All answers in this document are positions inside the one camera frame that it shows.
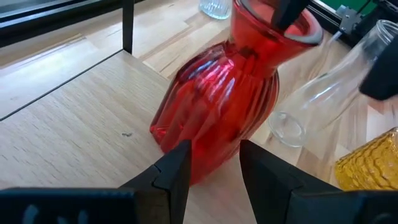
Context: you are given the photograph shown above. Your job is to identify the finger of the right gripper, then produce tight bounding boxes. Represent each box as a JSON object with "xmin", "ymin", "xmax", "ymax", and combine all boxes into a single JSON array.
[
  {"xmin": 270, "ymin": 0, "xmax": 312, "ymax": 32},
  {"xmin": 359, "ymin": 36, "xmax": 398, "ymax": 102}
]

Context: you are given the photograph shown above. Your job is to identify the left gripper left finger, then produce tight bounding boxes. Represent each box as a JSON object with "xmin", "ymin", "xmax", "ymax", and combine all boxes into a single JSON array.
[{"xmin": 0, "ymin": 139, "xmax": 192, "ymax": 224}]

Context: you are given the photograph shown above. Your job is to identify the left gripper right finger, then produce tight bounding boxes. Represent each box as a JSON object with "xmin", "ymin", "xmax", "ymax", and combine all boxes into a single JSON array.
[{"xmin": 239, "ymin": 139, "xmax": 398, "ymax": 224}]

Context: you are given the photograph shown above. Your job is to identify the clear smooth glass carafe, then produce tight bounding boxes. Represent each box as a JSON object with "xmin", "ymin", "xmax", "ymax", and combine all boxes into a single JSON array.
[{"xmin": 268, "ymin": 19, "xmax": 398, "ymax": 149}]

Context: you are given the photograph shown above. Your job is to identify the amber hobnail glass vase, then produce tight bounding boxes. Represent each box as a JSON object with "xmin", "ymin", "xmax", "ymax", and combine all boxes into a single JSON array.
[{"xmin": 334, "ymin": 126, "xmax": 398, "ymax": 191}]

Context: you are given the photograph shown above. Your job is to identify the red ribbed glass vase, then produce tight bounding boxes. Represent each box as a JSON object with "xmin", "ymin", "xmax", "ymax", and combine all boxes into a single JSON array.
[{"xmin": 149, "ymin": 0, "xmax": 324, "ymax": 187}]

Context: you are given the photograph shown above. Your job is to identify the clear ribbed glass jar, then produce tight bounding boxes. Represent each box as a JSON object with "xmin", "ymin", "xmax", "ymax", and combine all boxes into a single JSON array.
[{"xmin": 198, "ymin": 0, "xmax": 233, "ymax": 21}]

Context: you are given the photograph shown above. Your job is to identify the wooden shelf black frame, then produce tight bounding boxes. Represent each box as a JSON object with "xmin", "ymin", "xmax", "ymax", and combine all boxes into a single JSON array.
[{"xmin": 0, "ymin": 0, "xmax": 259, "ymax": 224}]

